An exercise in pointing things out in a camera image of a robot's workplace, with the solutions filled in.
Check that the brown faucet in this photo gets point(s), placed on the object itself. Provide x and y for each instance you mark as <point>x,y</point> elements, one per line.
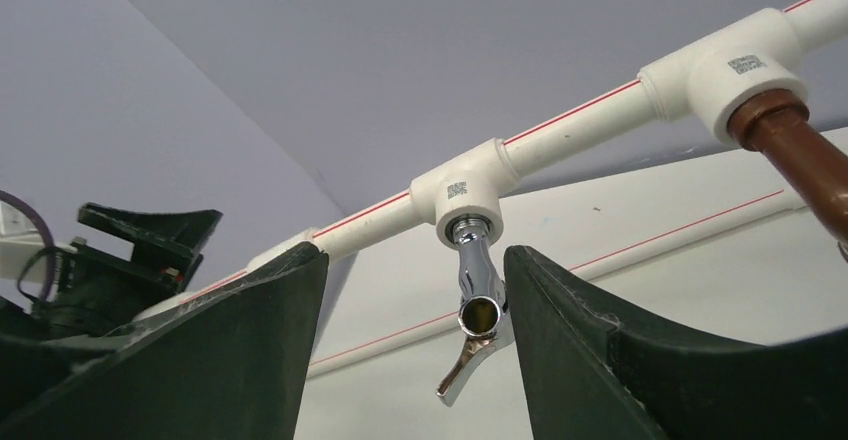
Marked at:
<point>775,123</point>

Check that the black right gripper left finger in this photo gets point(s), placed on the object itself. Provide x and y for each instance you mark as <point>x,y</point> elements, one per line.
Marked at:
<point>230,364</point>

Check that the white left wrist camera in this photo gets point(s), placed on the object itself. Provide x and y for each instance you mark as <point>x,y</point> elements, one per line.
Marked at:
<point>23,233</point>

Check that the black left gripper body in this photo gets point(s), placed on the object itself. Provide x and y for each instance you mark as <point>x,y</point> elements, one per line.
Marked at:
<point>97,293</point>

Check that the chrome faucet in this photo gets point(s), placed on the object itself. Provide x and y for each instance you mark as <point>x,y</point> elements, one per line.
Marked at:
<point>484,315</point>

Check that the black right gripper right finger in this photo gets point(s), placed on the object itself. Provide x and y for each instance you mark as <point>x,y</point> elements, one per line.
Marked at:
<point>596,366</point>

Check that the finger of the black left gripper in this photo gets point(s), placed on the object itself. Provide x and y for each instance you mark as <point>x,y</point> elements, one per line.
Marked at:
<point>160,240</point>

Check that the white pipe frame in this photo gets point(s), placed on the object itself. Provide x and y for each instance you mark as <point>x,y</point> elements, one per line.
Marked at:
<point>708,78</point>

